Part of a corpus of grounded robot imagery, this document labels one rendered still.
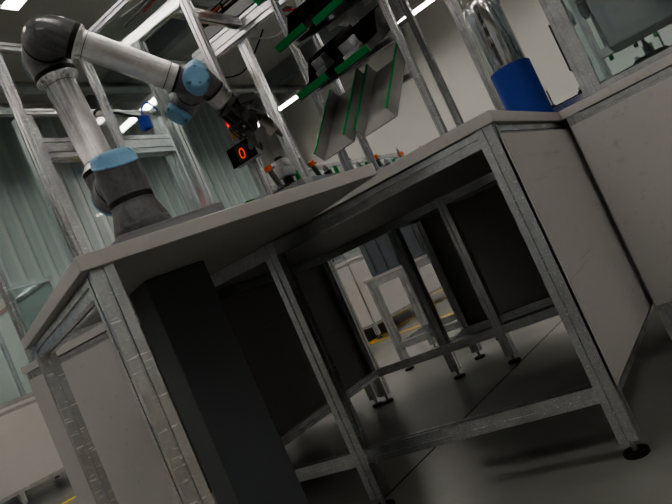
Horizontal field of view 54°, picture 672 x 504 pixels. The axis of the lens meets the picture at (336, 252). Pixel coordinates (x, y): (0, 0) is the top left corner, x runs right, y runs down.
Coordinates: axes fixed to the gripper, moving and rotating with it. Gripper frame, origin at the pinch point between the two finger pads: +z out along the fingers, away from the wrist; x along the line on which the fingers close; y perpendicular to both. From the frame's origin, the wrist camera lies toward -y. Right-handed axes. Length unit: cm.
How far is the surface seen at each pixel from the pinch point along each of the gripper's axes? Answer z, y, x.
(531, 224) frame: 26, 58, 72
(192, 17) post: -34, -48, -18
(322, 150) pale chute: 4.6, 15.7, 20.6
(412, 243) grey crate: 157, -106, -57
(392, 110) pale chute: 3, 20, 48
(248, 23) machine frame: 4, -134, -50
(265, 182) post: 14.7, -4.2, -17.9
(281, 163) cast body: 5.1, 8.2, 1.7
